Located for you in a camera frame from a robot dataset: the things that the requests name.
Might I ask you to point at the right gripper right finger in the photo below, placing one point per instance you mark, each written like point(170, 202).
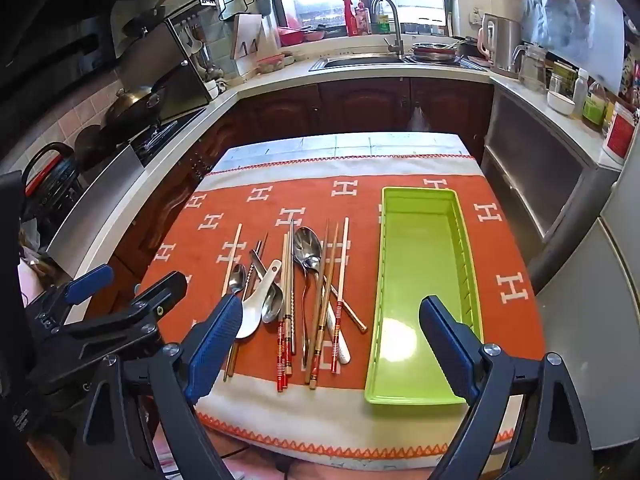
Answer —
point(455, 347)

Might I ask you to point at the brown wooden chopstick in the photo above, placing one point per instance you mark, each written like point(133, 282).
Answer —
point(318, 275)

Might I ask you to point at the bamboo chopstick red handle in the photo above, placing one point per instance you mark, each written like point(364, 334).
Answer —
point(225, 283)

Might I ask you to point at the steel electric kettle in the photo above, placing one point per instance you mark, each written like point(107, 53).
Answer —
point(497, 40)

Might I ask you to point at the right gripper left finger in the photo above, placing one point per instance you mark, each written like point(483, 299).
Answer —
point(207, 345)

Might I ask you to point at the white bowl on counter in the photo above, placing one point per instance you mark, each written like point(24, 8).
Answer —
point(561, 104)

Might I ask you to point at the green plastic utensil tray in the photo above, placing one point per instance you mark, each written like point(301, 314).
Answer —
point(424, 250)

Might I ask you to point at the white ceramic spoon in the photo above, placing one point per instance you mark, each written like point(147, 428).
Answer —
point(252, 307)

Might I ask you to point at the red spray bottle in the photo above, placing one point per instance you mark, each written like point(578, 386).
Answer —
point(350, 19)

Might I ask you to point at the black wok pan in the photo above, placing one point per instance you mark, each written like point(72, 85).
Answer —
point(135, 109)

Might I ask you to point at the bamboo chopstick red end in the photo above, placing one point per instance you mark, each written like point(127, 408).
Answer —
point(284, 322)

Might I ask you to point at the kitchen sink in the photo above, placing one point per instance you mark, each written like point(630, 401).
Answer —
point(356, 60)

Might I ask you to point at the red white canister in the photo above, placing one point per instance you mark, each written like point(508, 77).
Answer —
point(619, 133)

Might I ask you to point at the large steel spoon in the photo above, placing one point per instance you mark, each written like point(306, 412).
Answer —
point(307, 253)

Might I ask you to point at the steel kitchen faucet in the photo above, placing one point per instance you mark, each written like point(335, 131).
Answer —
point(397, 47)

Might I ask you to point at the orange H-pattern blanket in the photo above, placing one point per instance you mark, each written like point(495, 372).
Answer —
point(329, 420)

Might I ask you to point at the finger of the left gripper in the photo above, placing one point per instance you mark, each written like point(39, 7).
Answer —
point(141, 315)
point(80, 289)

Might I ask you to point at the small steel spoon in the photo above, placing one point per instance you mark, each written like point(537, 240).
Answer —
point(237, 278)

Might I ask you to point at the glass jar with handle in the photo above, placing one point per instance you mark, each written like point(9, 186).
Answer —
point(530, 60)

